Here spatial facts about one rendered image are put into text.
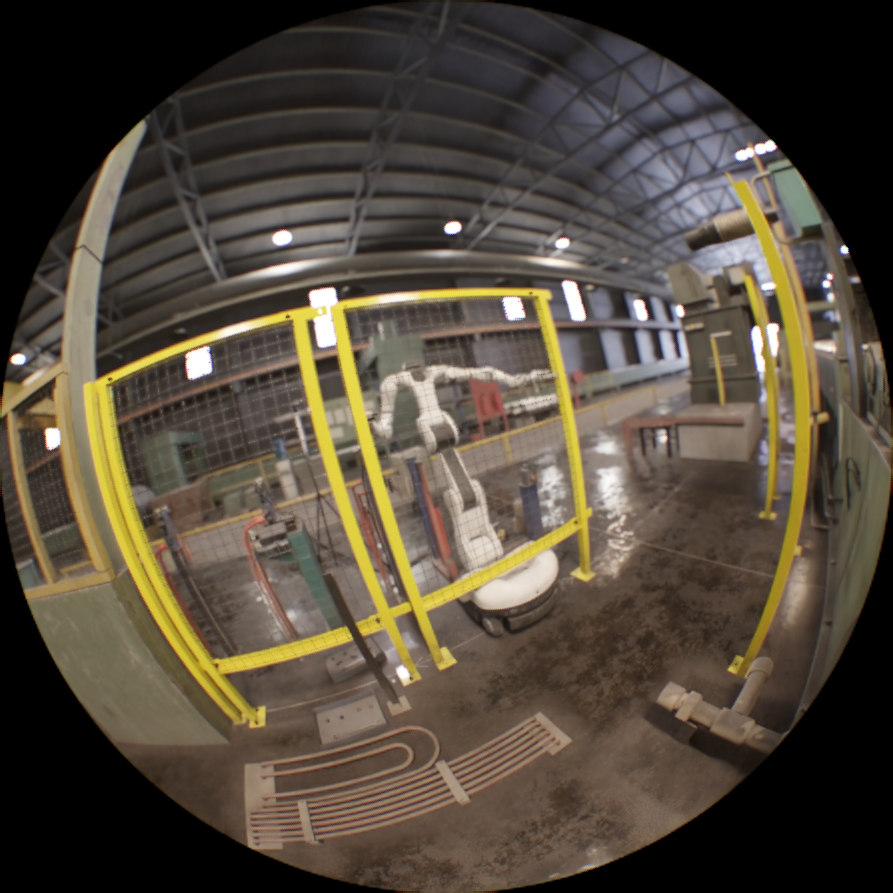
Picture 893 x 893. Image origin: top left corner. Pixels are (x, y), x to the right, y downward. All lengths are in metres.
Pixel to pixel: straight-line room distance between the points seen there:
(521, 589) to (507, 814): 1.10
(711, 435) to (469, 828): 4.12
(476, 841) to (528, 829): 0.18
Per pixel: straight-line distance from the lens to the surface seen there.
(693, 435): 4.27
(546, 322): 1.80
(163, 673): 1.73
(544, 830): 1.33
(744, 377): 4.69
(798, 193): 2.27
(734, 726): 1.27
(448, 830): 1.37
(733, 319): 4.75
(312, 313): 1.37
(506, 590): 1.62
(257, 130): 11.55
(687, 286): 5.00
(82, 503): 1.55
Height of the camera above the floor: 1.32
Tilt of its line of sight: 8 degrees down
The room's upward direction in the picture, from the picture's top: 14 degrees counter-clockwise
